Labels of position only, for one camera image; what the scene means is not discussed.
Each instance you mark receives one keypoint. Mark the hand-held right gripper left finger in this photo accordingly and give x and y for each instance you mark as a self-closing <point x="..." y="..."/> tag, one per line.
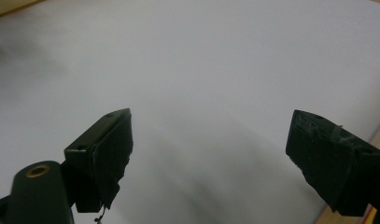
<point x="106" y="158"/>

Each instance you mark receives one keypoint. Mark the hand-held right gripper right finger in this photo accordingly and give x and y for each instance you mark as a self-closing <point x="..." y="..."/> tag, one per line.
<point x="330" y="165"/>

